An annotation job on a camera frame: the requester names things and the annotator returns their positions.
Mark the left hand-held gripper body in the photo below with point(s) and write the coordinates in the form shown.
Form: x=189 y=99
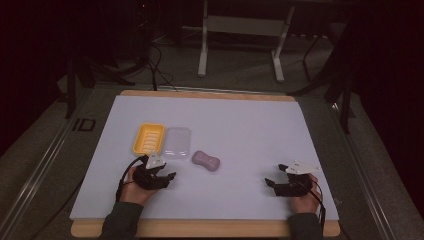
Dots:
x=151 y=178

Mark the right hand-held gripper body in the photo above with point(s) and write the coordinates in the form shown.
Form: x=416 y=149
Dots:
x=295 y=185

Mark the yellow soap dish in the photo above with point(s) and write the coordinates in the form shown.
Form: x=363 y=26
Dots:
x=148 y=139

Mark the clear plastic container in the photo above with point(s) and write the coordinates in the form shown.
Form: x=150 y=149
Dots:
x=177 y=142

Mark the person's right hand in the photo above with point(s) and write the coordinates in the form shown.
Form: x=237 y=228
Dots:
x=305 y=201

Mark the person's left hand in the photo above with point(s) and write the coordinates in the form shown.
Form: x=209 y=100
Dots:
x=133 y=193

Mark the white table mat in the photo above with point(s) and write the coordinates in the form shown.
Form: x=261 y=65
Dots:
x=233 y=150

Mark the black metal stand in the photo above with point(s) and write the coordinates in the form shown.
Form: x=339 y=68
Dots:
x=78 y=76
x=336 y=90

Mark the metal floor rail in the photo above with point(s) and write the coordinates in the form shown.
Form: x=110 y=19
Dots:
x=366 y=173
x=36 y=176

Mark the white metal desk frame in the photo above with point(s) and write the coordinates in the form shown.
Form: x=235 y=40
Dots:
x=245 y=26

